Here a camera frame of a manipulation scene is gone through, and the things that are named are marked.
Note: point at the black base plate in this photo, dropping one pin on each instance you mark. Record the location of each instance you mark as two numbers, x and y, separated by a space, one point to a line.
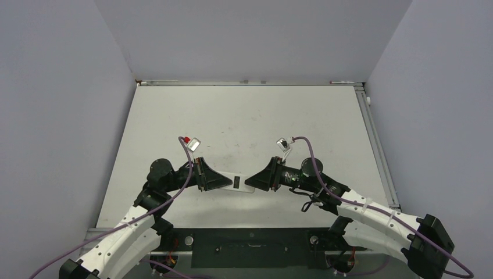
255 247

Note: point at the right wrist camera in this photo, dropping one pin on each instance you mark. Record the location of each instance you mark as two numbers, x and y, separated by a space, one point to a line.
285 143

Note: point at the white remote control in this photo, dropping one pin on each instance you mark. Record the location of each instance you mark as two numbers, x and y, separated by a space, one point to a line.
238 184

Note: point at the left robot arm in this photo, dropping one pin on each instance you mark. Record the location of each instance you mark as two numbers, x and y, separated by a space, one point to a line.
142 227

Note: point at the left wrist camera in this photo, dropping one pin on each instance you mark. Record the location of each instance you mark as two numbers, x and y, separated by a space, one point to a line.
192 144

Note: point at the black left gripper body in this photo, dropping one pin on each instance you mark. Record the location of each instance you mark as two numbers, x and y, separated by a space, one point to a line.
196 178

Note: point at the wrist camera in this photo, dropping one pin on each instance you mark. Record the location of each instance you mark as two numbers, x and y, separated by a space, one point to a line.
192 144
285 143

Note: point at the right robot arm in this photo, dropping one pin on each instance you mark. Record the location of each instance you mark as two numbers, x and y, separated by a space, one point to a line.
422 243

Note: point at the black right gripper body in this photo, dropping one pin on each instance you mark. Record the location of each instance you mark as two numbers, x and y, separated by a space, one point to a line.
287 175

